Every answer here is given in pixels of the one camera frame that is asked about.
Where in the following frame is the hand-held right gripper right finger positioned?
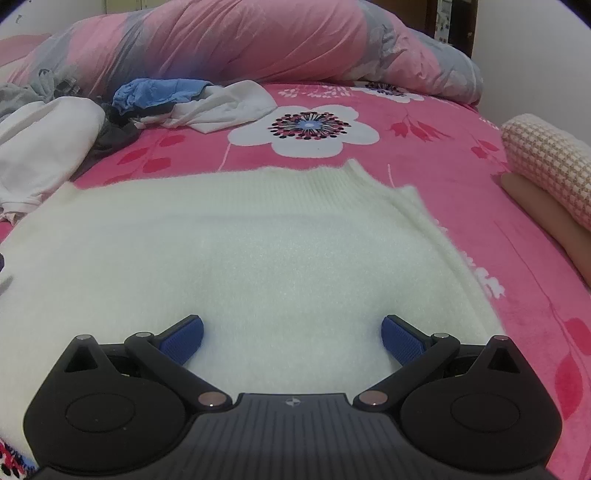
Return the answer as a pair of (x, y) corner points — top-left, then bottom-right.
(353, 315), (534, 411)

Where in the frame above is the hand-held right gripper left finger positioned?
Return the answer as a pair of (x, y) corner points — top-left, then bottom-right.
(48, 315), (232, 411)

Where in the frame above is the cream knit sweater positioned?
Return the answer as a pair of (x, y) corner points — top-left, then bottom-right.
(0, 159), (509, 462)

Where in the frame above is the pink floral blanket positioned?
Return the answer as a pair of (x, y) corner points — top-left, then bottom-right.
(0, 80), (591, 480)

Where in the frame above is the beige folded garment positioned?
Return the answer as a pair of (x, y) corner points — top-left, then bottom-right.
(502, 173), (591, 291)

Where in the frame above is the dark grey garment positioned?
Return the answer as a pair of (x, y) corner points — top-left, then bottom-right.
(88, 104), (141, 160)

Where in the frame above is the white striped garment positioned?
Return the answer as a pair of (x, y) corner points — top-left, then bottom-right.
(134, 80), (278, 136)

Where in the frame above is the pink checked folded garment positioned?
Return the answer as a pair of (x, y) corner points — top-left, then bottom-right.
(501, 113), (591, 232)

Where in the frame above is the white t-shirt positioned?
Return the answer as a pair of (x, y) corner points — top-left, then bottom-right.
(0, 97), (107, 227)

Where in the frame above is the blue garment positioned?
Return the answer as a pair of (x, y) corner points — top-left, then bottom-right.
(113, 78), (213, 116)

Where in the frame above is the pink and grey duvet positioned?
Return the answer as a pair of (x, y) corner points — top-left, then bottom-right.
(0, 0), (485, 104)

